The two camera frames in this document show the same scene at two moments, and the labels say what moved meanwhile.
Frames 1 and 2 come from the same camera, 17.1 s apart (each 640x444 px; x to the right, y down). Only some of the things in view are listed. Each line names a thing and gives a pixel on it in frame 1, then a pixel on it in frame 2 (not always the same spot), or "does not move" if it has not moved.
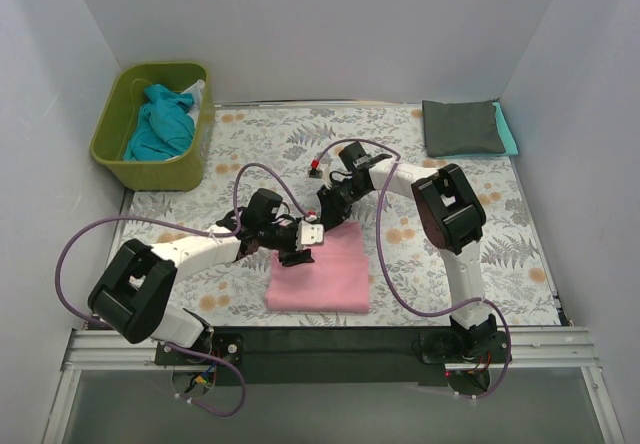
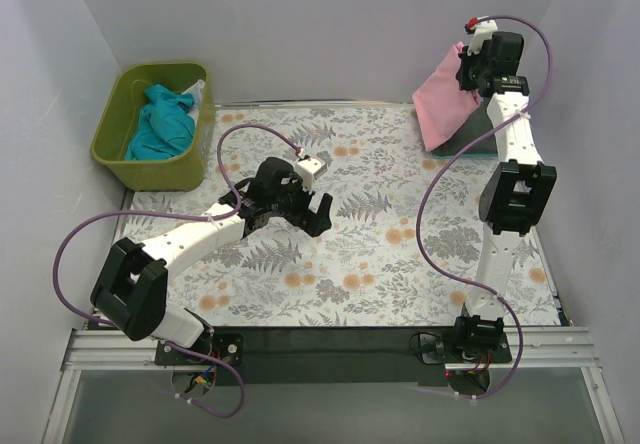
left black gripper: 292,248 -> 304,209
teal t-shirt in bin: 164,128 does not move
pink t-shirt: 336,281 -> 443,108
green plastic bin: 184,173 does not move
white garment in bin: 197,90 does not move
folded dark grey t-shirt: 461,128 does not move
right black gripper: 329,210 -> 467,71
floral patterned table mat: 289,149 does not move
